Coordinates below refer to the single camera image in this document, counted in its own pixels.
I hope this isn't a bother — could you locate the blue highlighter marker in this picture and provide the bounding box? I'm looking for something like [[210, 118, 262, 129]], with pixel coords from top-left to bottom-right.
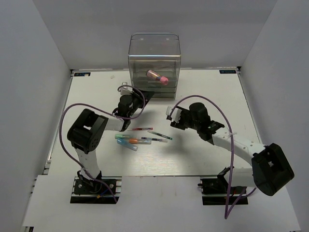
[[116, 138, 138, 151]]

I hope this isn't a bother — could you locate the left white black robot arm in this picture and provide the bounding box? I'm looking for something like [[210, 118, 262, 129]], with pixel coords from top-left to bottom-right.
[[67, 89, 155, 193]]

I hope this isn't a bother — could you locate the green highlighter marker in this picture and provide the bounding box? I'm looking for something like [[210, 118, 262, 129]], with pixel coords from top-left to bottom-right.
[[114, 134, 134, 140]]

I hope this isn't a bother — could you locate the clear plastic drawer organizer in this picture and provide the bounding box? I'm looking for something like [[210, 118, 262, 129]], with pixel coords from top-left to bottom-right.
[[128, 32, 181, 99]]

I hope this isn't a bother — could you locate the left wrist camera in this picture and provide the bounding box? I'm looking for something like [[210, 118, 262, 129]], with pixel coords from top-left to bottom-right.
[[117, 82, 132, 96]]

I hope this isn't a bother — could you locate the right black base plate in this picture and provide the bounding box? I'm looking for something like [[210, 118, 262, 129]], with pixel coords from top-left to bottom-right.
[[197, 178, 248, 206]]

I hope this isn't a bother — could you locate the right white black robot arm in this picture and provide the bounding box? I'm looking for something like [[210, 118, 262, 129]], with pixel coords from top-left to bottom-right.
[[166, 102, 295, 196]]

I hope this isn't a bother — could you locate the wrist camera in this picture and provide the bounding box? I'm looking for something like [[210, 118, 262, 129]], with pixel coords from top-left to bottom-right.
[[117, 82, 132, 96], [166, 106, 182, 123]]

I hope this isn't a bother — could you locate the green gel pen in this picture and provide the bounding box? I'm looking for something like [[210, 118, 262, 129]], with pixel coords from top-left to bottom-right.
[[147, 130, 173, 140]]

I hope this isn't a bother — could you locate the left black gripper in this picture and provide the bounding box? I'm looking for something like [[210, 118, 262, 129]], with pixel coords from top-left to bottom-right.
[[128, 87, 155, 118]]

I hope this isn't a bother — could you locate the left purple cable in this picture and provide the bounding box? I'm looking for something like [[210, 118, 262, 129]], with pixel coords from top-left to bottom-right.
[[59, 84, 145, 203]]

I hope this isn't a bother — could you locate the blue gel pen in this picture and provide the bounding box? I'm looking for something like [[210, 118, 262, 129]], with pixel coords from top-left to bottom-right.
[[141, 137, 168, 143]]

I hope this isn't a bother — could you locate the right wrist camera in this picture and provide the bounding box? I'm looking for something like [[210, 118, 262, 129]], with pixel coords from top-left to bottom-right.
[[166, 106, 182, 123]]

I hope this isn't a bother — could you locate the right blue table sticker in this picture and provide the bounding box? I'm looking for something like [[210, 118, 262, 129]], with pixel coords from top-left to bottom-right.
[[219, 70, 237, 74]]

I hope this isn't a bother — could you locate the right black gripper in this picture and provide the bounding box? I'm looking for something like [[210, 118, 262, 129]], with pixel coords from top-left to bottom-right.
[[171, 107, 200, 130]]

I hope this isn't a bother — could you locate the orange highlighter marker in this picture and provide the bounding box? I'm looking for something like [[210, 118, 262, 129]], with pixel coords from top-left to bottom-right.
[[129, 138, 152, 145]]

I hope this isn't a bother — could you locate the blue table sticker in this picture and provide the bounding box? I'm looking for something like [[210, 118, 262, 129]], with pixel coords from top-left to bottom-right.
[[219, 70, 237, 74], [74, 72, 91, 77]]

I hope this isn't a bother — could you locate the left blue table sticker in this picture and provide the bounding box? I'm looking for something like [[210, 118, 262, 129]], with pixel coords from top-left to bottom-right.
[[74, 72, 91, 77]]

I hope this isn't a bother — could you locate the red gel pen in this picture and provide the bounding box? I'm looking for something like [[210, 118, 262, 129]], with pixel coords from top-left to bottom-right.
[[127, 127, 153, 131]]

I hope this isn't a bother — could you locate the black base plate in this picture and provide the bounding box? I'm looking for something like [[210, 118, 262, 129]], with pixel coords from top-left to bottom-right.
[[197, 178, 248, 206], [70, 176, 122, 204]]

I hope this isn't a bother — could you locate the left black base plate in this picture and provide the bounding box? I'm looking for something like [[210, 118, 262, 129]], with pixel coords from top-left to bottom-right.
[[70, 176, 122, 204]]

